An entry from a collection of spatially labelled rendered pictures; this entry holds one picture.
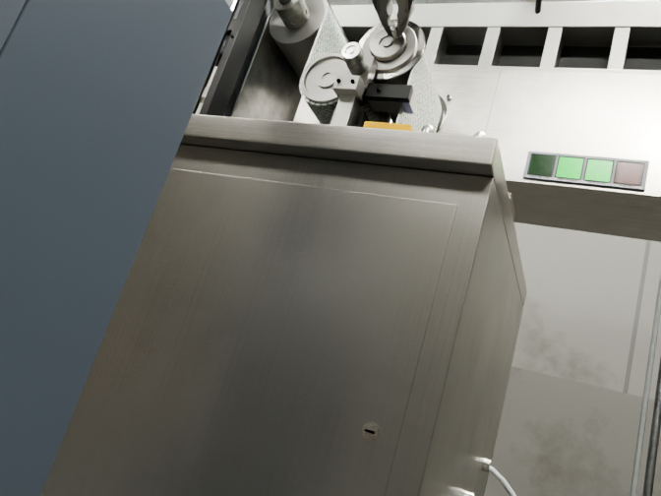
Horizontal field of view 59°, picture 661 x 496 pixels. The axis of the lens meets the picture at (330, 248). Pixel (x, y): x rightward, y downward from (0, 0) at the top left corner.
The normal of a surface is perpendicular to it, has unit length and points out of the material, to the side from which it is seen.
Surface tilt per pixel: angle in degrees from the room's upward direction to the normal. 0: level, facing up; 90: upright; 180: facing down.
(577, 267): 90
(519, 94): 90
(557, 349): 90
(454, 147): 90
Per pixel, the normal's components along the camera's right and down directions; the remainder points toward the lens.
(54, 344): 0.90, 0.16
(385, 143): -0.35, -0.35
